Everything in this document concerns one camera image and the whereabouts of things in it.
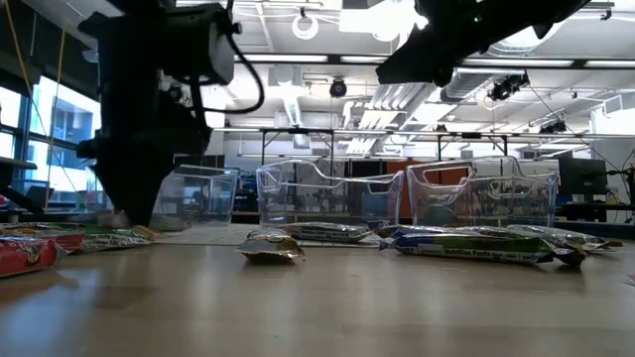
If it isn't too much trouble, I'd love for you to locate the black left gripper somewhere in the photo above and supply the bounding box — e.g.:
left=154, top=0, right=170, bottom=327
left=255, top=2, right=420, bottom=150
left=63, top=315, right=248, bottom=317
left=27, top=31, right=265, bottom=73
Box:
left=76, top=83, right=214, bottom=227

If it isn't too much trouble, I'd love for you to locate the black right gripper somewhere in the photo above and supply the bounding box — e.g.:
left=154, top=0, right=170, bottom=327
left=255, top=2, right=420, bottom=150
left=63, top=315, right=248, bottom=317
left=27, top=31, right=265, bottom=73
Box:
left=375, top=0, right=490, bottom=89

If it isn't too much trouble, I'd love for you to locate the green white packet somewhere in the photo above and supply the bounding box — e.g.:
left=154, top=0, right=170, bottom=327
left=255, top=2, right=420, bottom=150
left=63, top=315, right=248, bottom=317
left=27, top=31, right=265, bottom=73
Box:
left=0, top=221, right=163, bottom=252

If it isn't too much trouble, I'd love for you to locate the black monitor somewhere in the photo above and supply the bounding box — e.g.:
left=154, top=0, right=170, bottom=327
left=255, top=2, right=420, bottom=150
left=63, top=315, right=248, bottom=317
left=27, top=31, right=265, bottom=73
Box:
left=558, top=157, right=609, bottom=197
left=173, top=154, right=227, bottom=170

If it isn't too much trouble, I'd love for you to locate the bright ceiling light panel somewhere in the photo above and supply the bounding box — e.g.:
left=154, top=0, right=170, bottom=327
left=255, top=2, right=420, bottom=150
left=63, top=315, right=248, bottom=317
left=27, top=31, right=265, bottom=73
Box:
left=339, top=0, right=429, bottom=44

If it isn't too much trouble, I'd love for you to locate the clear plastic bin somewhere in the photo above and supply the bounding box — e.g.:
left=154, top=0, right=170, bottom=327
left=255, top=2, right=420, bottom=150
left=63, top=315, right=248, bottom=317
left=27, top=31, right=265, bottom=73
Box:
left=256, top=159, right=406, bottom=229
left=406, top=156, right=560, bottom=229
left=96, top=165, right=240, bottom=233

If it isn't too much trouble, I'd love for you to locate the large window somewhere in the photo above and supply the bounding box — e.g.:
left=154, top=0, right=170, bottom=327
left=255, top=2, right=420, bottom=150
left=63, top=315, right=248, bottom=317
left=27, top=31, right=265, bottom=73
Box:
left=0, top=73, right=103, bottom=209

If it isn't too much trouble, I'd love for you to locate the orange panel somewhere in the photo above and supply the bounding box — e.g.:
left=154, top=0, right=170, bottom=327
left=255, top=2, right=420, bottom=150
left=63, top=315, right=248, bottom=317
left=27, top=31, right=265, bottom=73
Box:
left=385, top=159, right=470, bottom=219

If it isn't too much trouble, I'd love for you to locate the grey desk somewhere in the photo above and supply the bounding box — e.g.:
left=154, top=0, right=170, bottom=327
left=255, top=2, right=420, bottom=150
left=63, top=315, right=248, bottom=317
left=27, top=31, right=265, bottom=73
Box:
left=0, top=157, right=51, bottom=215

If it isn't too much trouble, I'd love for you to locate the dark background desk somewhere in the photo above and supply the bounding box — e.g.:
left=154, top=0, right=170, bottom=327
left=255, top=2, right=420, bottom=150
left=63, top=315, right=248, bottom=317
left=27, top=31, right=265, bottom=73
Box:
left=555, top=201, right=635, bottom=224

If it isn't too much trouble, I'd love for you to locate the black metal frame stand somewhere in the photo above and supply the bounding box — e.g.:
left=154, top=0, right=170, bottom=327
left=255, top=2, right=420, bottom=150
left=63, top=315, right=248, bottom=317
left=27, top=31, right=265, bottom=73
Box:
left=435, top=131, right=511, bottom=160
left=258, top=127, right=336, bottom=178

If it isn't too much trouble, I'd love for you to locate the black ceiling camera cluster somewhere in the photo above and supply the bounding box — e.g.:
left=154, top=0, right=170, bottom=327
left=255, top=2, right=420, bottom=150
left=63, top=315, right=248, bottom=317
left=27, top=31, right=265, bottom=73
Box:
left=488, top=71, right=531, bottom=103

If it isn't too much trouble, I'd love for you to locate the white cable ring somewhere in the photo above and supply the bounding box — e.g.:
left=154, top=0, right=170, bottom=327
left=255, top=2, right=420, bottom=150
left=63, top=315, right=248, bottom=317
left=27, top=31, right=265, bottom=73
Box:
left=291, top=13, right=320, bottom=41

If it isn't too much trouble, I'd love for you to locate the white ceiling duct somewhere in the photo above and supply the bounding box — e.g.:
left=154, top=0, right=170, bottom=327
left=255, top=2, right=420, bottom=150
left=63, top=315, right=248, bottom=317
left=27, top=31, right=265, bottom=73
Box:
left=267, top=63, right=307, bottom=128

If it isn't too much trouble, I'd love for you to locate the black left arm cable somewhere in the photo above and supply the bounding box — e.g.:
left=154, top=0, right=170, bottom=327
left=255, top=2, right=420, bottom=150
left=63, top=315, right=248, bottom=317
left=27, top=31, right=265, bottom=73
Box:
left=190, top=0, right=266, bottom=116

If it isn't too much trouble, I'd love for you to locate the yellow cable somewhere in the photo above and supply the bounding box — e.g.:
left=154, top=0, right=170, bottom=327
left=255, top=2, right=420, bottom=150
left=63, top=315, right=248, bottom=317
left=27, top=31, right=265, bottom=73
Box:
left=3, top=0, right=68, bottom=212

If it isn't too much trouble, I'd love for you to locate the black stand with cables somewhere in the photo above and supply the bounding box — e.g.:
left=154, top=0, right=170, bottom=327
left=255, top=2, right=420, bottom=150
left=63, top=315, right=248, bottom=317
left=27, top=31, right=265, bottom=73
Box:
left=608, top=166, right=635, bottom=224

